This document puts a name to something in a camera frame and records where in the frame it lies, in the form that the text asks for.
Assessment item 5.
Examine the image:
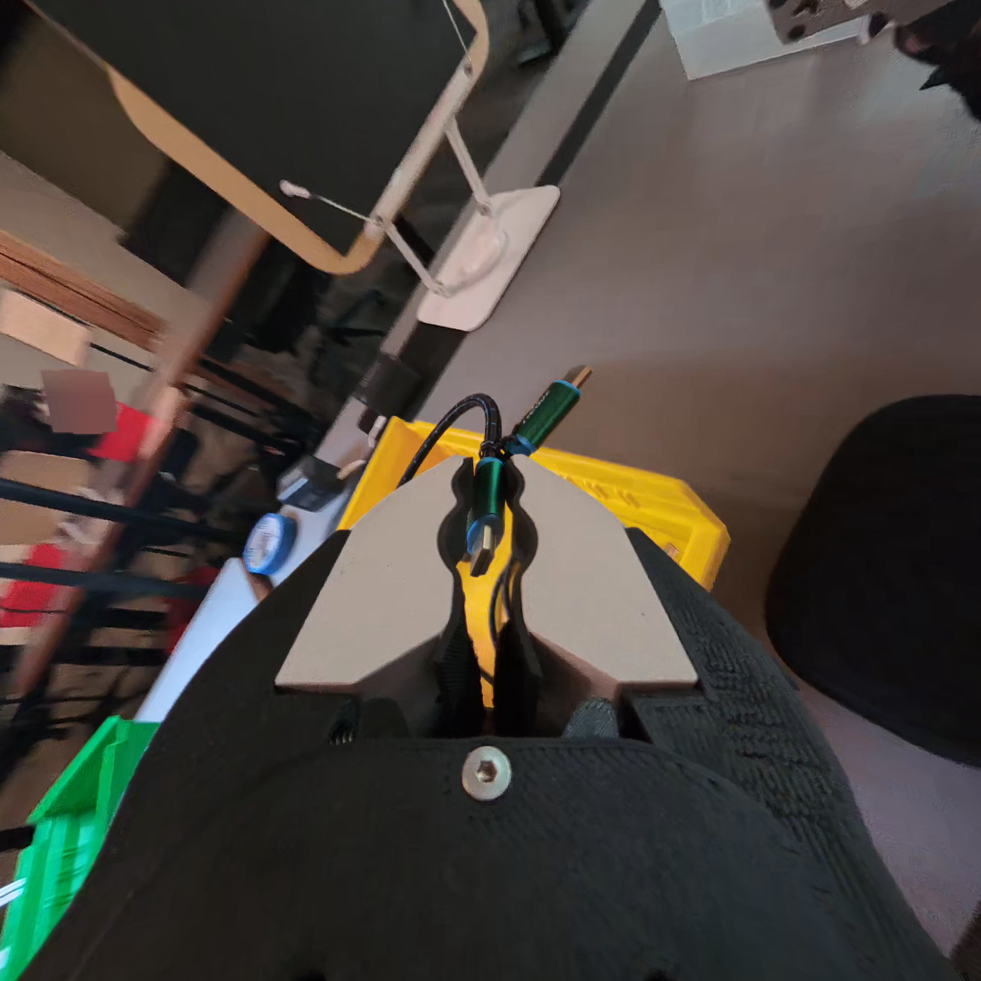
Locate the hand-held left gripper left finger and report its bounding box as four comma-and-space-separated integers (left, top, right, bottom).
274, 456, 485, 733

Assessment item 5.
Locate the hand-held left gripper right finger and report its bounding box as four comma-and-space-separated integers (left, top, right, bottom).
493, 460, 700, 733

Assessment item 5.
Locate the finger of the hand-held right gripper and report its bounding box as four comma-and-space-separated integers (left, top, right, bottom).
768, 0, 896, 43

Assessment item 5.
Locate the yellow plastic bin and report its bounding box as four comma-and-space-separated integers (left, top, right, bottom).
337, 416, 731, 710

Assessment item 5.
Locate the green plug braided video cable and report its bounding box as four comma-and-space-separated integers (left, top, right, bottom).
394, 366, 593, 648

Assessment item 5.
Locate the black desk clamp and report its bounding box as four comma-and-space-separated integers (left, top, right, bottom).
357, 354, 424, 418

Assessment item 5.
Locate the white box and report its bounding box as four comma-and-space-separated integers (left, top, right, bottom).
659, 0, 909, 81

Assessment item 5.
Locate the blue tape roll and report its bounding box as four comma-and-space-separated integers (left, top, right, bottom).
242, 512, 299, 576

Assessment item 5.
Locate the white flat board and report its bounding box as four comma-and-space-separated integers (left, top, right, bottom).
134, 557, 263, 725

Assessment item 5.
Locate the black oval ribbed pad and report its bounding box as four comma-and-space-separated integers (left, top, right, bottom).
765, 394, 981, 767

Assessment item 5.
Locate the white monitor stand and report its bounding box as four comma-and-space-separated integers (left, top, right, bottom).
279, 123, 562, 333

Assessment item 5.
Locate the green plastic bin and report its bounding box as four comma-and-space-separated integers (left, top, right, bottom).
0, 715, 164, 981

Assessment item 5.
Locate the cream framed monitor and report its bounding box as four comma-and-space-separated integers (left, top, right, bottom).
31, 0, 492, 277

